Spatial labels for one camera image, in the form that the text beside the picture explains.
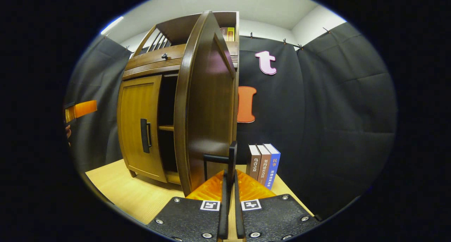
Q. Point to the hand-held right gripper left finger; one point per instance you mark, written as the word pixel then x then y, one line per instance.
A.
pixel 224 217

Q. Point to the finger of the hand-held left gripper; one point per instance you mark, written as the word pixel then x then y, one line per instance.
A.
pixel 86 108

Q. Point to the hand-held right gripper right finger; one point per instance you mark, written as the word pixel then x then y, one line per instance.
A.
pixel 239 217

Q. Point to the wooden cabinet door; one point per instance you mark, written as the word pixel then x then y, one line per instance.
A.
pixel 130 104
pixel 208 111

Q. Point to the wooden double-door shoe cabinet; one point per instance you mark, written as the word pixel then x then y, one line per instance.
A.
pixel 179 30

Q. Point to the wooden cabinet drawer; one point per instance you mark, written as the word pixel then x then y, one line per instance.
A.
pixel 151 60

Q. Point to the wooden inner cabinet shelf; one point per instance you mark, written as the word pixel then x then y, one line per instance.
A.
pixel 166 128

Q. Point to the brown spine book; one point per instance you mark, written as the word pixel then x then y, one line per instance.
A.
pixel 264 168

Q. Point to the blue spine book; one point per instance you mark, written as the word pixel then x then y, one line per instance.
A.
pixel 273 168

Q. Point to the ceiling light panel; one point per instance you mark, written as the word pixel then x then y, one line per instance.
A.
pixel 112 24

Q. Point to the black backdrop cloth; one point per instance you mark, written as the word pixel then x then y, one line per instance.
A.
pixel 334 111

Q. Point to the maroon book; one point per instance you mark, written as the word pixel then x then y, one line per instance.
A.
pixel 224 33

